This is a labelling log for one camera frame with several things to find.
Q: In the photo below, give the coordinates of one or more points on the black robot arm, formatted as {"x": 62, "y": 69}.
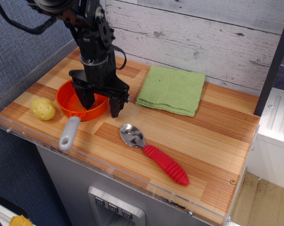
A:
{"x": 87, "y": 22}

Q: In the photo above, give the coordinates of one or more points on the grey toy kitchen cabinet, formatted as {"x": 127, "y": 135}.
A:
{"x": 72, "y": 181}

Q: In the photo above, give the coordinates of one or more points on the clear acrylic table guard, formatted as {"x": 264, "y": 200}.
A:
{"x": 212, "y": 146}

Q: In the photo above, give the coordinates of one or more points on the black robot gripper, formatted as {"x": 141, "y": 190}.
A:
{"x": 100, "y": 78}

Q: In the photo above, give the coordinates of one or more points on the metal spoon with red handle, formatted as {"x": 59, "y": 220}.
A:
{"x": 133, "y": 137}

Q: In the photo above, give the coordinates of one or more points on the yellow object at bottom left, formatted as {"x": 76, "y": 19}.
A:
{"x": 20, "y": 221}

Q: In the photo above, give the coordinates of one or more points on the black right upright post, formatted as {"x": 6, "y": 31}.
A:
{"x": 271, "y": 76}

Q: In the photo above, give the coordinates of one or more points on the yellow toy potato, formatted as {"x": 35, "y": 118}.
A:
{"x": 42, "y": 108}

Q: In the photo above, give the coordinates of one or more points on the white ribbed toy sink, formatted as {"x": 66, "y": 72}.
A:
{"x": 272, "y": 119}

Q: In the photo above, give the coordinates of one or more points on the silver dispenser button panel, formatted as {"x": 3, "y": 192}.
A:
{"x": 113, "y": 211}

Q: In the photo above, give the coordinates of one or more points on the green folded cloth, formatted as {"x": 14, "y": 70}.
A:
{"x": 171, "y": 90}

